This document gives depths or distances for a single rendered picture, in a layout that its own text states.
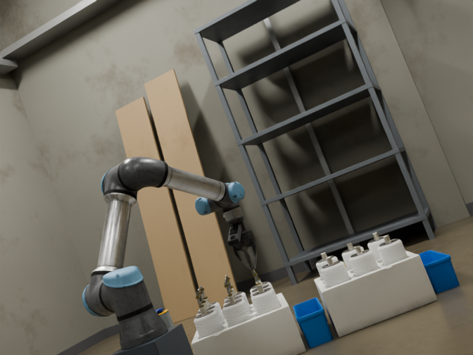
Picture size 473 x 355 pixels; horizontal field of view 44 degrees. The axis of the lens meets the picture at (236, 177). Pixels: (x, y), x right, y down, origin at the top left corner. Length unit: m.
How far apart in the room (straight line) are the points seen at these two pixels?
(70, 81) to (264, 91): 1.82
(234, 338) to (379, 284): 0.57
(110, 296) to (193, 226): 2.62
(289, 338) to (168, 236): 2.47
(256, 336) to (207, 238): 2.21
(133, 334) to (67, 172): 3.75
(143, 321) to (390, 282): 0.95
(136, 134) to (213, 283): 1.39
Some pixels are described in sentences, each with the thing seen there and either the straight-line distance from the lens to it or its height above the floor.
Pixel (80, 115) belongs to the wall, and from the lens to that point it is 5.36.
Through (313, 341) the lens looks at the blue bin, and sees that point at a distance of 2.27.
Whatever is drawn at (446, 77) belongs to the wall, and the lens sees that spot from 4.35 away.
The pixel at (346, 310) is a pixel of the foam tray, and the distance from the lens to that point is 2.26.
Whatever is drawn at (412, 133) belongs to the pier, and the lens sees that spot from 4.25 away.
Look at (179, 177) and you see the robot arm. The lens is 2.06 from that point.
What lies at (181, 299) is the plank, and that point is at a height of 0.14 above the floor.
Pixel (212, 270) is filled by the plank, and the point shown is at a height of 0.27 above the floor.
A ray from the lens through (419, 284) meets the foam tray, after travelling 2.29.
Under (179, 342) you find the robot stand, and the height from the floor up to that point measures 0.25.
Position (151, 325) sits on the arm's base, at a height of 0.34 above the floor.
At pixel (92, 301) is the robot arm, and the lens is 1.96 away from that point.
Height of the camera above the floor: 0.54
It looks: 4 degrees up
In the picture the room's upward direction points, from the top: 21 degrees counter-clockwise
